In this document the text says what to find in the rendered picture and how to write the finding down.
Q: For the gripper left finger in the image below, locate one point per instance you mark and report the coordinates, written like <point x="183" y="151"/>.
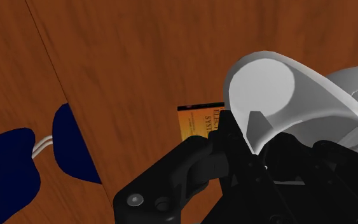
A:
<point x="166" y="173"/>

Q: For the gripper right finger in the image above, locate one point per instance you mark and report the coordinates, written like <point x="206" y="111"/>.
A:
<point x="340" y="173"/>

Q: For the white bowl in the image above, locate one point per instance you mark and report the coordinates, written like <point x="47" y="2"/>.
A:
<point x="309" y="102"/>

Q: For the orange book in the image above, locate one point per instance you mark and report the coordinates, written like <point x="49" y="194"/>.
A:
<point x="197" y="122"/>

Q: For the grey plate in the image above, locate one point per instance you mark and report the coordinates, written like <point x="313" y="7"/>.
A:
<point x="346" y="81"/>

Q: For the dark blue chair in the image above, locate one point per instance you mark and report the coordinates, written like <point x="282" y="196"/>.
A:
<point x="8" y="176"/>

